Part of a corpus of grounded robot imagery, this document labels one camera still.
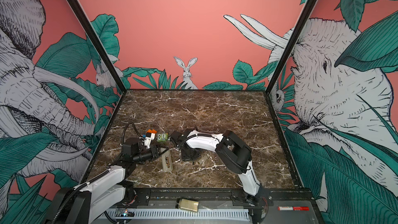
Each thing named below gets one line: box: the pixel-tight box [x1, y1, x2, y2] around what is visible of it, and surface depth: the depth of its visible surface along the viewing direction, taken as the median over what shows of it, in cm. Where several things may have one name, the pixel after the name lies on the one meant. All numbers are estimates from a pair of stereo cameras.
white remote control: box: [160, 147, 174, 173], surface depth 80 cm
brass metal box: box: [179, 198, 199, 213], surface depth 70 cm
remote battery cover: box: [197, 156, 208, 164], surface depth 88 cm
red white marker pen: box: [277, 206, 310, 211], surface depth 73 cm
